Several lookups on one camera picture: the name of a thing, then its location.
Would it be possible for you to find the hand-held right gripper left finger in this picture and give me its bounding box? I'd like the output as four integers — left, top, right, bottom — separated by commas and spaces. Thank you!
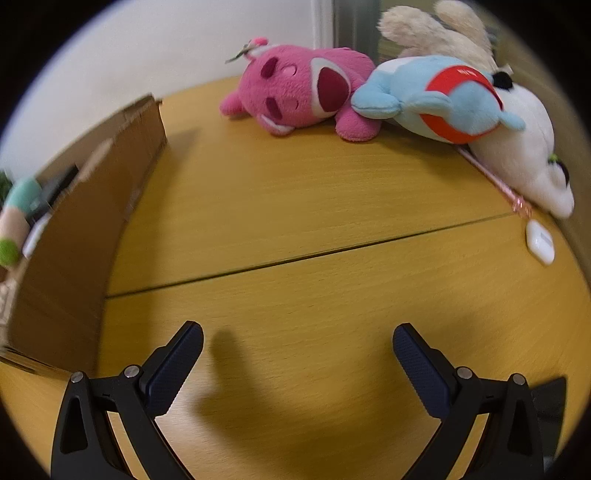
50, 320, 205, 480

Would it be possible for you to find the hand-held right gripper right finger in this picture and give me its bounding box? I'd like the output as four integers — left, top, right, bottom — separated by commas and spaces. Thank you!
392, 323, 546, 480

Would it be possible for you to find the cardboard box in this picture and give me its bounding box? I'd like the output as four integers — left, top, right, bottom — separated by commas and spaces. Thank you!
0, 93, 168, 374

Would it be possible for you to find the wooden desktop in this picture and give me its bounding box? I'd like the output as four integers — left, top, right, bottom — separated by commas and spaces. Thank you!
0, 76, 583, 480

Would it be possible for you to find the white earbuds case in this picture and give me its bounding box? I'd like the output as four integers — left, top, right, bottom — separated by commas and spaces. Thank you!
525, 220, 555, 265

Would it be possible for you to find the pink pen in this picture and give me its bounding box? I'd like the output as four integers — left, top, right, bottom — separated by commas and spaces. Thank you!
457, 147, 534, 217

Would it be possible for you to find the black box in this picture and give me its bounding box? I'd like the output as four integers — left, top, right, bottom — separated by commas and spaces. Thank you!
32, 165, 78, 222

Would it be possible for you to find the teal and pink plush toy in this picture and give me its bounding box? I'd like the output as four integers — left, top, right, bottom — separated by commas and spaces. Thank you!
0, 178, 42, 268

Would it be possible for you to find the white plush toy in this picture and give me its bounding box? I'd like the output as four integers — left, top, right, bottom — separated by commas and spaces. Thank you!
462, 69, 575, 219

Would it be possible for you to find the light blue plush toy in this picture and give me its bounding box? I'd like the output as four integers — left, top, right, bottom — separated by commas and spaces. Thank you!
352, 55, 526, 145

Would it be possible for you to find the cream plush toy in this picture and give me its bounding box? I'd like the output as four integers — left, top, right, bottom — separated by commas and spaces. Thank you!
379, 0, 513, 75

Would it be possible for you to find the glass door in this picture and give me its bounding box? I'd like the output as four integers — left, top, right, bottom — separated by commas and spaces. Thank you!
332, 0, 509, 65

